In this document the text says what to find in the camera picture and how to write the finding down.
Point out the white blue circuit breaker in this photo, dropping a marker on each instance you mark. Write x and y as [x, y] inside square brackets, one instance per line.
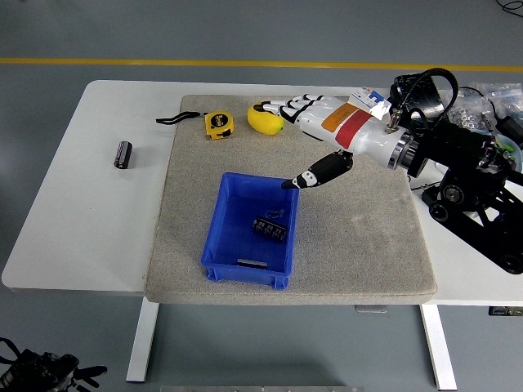
[374, 100]

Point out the black table control panel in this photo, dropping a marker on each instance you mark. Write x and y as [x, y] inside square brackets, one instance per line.
[504, 310]

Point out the clear plastic bag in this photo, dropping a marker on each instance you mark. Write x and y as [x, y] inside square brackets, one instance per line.
[506, 96]

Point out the clear bag of metal nuts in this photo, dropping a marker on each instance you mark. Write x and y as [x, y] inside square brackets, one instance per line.
[470, 114]

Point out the blue plastic box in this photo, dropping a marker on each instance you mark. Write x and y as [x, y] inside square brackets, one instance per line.
[233, 228]

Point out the black wrapped device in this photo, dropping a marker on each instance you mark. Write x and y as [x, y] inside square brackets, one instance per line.
[427, 93]

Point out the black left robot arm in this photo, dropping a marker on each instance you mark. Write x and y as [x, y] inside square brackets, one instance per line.
[18, 371]

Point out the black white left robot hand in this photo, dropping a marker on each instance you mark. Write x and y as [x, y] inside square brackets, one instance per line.
[57, 371]

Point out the small clear plastic clip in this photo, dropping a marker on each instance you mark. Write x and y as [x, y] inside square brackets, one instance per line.
[278, 212]

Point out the dark brown cylindrical battery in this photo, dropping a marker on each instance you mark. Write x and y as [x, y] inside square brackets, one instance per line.
[122, 155]
[269, 228]
[252, 263]

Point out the white table leg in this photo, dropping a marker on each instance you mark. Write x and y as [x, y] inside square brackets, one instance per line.
[141, 347]
[439, 347]

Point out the light blue bowl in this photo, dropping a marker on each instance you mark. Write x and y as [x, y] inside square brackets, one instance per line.
[516, 152]

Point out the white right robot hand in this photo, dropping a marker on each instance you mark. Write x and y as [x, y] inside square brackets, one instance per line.
[351, 126]

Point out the grey under-table bracket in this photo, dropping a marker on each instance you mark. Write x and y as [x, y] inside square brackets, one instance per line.
[371, 308]

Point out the yellow tape measure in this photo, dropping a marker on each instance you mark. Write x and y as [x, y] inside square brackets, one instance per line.
[218, 124]

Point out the yellow lemon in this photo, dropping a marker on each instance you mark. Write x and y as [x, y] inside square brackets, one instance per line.
[263, 124]

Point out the grey-brown felt mat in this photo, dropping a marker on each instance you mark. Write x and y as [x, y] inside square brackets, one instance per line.
[359, 245]

